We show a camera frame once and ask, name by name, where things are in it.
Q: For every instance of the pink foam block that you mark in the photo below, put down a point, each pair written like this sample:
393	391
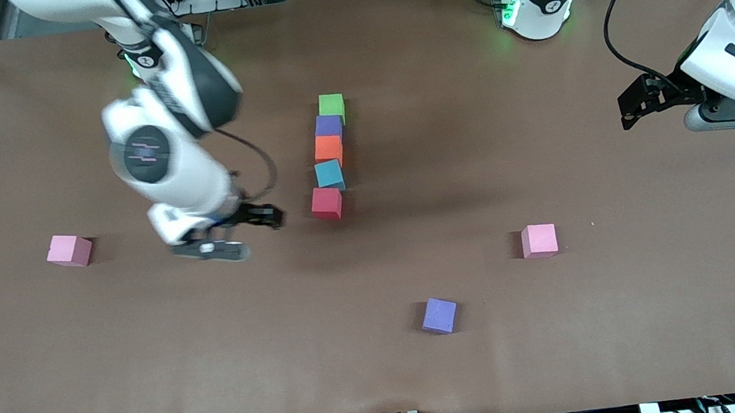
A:
539	240
66	249

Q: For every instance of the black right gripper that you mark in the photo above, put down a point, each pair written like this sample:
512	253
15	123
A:
249	215

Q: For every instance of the red foam block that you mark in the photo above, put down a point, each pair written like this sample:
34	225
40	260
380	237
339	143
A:
326	203

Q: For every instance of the purple foam block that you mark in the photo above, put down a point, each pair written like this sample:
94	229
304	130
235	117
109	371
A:
439	315
328	127

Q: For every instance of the orange foam block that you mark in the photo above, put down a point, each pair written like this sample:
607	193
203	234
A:
328	149

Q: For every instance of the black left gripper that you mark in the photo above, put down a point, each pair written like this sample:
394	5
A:
671	94

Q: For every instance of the green foam block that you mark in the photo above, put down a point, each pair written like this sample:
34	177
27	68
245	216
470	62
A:
331	107

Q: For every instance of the brown table cover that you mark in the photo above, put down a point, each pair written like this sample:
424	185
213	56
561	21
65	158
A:
633	314

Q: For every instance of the blue foam block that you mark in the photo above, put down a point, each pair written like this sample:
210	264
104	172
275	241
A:
329	175

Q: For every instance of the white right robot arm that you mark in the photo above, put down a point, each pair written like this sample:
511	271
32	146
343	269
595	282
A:
182	180

